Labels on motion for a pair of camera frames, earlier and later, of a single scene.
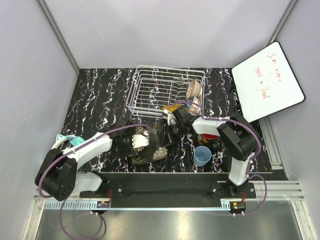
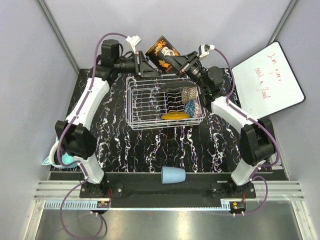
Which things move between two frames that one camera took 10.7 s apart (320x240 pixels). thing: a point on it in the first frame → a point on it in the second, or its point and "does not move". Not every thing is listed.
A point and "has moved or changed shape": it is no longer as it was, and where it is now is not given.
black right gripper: x=172 y=140 → x=178 y=61
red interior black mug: x=207 y=139 → x=157 y=52
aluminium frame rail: x=269 y=191 does not move
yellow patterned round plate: x=171 y=108 has moved or changed shape
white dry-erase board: x=266 y=84 does not move
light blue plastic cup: x=202 y=155 → x=171 y=175
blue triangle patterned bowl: x=192 y=109 has moved or changed shape
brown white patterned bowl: x=194 y=89 has moved or changed shape
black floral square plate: x=160 y=141 → x=178 y=84
